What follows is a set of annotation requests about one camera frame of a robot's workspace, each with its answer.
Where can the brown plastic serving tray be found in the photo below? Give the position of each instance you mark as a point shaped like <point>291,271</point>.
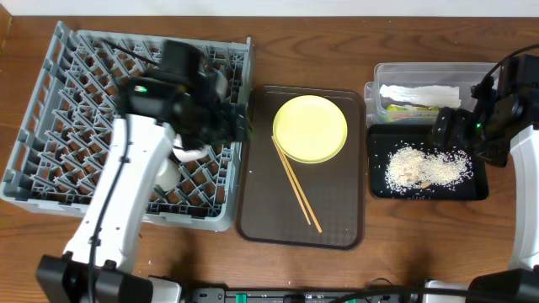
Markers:
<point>268,210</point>

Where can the light blue bowl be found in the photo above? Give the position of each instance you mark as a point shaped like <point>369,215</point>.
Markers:
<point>221,85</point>

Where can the yellow round plate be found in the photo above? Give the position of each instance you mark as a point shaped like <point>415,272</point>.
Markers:
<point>310,129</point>

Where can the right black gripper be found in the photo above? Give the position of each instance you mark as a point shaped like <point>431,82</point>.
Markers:
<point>456,136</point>

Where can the pink white small plate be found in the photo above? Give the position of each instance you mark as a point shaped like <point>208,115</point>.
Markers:
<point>184,155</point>

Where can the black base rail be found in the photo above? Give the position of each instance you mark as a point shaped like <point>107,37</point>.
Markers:
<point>219,293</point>

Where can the black rectangular tray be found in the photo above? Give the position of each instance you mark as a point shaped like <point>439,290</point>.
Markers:
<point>384,139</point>

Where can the white crumpled tissue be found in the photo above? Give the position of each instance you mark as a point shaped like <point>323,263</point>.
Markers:
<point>428,96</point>

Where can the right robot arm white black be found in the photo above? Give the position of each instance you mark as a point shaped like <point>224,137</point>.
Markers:
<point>503,127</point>

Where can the clear plastic waste bin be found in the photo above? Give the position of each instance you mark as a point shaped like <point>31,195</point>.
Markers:
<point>411,75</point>

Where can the green orange snack wrapper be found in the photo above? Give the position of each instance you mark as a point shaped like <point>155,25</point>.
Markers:
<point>411,108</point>

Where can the wooden chopstick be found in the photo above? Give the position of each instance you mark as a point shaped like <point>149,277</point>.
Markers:
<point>314,219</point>
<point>293,182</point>

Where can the spilled rice pile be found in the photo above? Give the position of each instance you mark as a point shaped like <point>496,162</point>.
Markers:
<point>411,168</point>

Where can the white paper cup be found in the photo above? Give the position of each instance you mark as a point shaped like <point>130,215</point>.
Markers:
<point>168,175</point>

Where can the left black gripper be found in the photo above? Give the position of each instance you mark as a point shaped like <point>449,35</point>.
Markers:
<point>227,127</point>

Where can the grey plastic dishwasher rack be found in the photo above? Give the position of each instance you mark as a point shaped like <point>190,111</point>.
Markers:
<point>64,138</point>

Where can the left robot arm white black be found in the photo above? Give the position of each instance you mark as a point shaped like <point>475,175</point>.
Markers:
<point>178,104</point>

